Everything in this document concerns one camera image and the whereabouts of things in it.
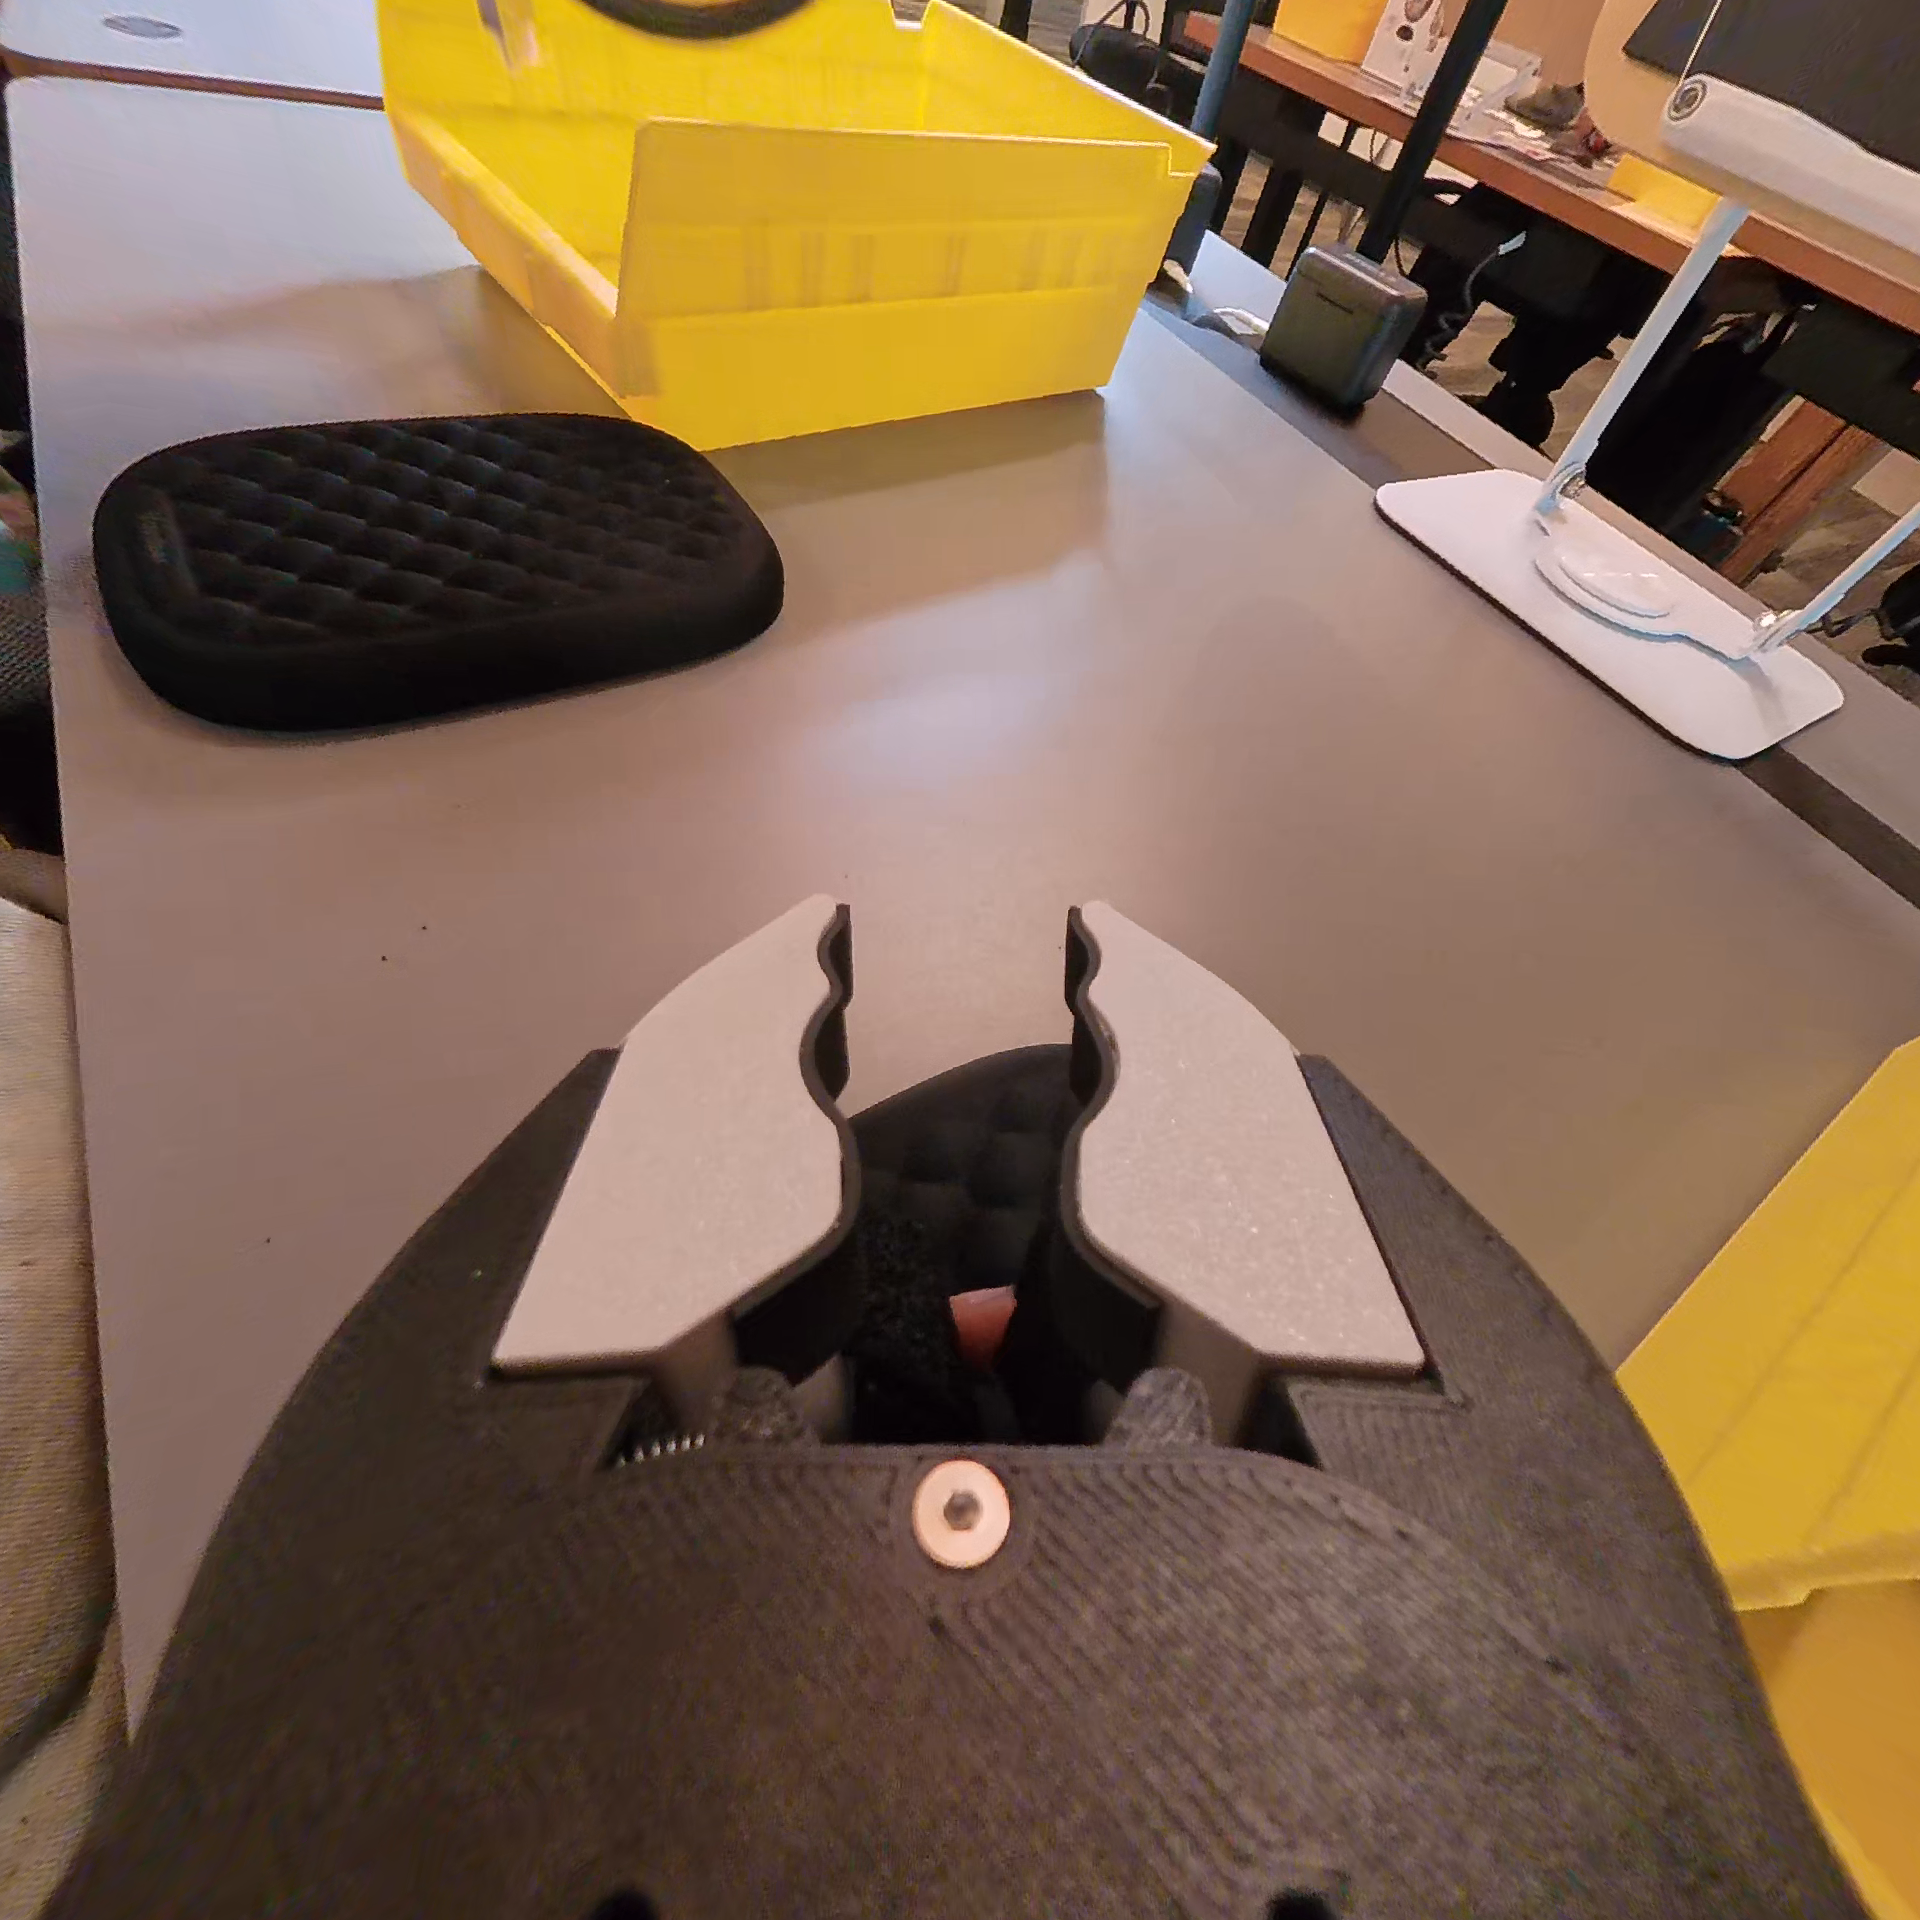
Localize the white board stand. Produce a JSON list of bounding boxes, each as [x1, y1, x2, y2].
[[1374, 66, 1920, 763]]

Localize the yellow plastic bins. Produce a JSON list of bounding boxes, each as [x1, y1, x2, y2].
[[375, 0, 1219, 453]]

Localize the black light stand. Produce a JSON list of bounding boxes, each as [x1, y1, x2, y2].
[[1189, 0, 1267, 153]]

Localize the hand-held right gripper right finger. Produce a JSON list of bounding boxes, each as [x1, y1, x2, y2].
[[1063, 900, 1431, 1383]]

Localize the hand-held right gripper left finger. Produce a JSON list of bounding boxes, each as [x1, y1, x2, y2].
[[488, 894, 865, 1383]]

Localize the small black box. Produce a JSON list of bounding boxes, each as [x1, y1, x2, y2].
[[1257, 246, 1431, 418]]

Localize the brown workbench with black legs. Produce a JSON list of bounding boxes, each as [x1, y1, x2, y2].
[[1177, 14, 1920, 589]]

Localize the black board with wooden frame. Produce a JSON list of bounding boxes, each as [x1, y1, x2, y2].
[[1582, 0, 1920, 169]]

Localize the black stand pole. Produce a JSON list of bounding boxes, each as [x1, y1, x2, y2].
[[1350, 0, 1514, 281]]

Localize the yellow divided plastic bin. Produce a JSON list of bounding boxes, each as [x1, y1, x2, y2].
[[1616, 1034, 1920, 1920]]

